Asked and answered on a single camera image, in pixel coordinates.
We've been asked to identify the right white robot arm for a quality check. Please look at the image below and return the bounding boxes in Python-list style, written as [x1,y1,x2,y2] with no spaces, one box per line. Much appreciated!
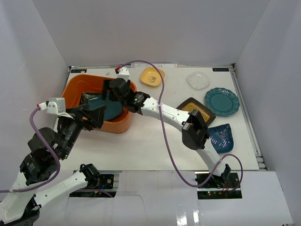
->
[102,78,231,188]

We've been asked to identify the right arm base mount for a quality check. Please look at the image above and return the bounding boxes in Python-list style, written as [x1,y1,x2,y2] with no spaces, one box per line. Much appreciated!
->
[197,173,242,200]

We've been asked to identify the teal square plate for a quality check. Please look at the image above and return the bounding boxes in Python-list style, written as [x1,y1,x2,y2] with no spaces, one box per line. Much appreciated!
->
[88,99,123,121]

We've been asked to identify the black floral square plate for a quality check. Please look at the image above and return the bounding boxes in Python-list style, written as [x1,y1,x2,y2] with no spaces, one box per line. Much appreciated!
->
[79,92,102,105]

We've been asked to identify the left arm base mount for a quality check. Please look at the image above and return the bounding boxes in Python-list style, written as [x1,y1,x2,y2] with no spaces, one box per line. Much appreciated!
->
[69,174,119,198]

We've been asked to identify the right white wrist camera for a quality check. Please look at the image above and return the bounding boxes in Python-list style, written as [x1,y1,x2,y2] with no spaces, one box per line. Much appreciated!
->
[115,66,130,81]

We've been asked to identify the teal scalloped round plate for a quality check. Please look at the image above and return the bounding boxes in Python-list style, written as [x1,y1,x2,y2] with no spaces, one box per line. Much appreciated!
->
[204,88,240,117]

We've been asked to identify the dark blue shell plate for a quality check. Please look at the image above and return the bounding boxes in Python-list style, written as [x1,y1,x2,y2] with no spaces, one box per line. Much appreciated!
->
[208,123,234,154]

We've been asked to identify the white paper sheets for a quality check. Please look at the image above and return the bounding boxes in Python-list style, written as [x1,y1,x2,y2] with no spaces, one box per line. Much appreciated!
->
[131,62,177,69]

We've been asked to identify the yellow and black square plate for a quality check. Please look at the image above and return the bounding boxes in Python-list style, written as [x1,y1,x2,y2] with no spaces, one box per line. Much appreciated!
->
[176,97,216,126]

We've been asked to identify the clear glass plate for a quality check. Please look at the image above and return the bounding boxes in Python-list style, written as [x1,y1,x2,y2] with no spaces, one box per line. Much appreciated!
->
[186,72,211,90]

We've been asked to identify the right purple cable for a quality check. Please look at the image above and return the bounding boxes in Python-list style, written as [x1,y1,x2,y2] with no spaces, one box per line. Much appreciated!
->
[117,61,244,188]

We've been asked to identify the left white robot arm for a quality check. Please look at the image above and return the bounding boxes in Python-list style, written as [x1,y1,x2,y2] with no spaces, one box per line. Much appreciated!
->
[0,100,106,226]

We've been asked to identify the orange plastic bin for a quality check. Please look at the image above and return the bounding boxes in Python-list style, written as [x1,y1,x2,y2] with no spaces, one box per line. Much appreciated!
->
[62,74,133,134]

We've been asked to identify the yellow panda square dish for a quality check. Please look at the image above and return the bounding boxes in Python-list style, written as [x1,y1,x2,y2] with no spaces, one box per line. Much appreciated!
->
[140,67,162,88]

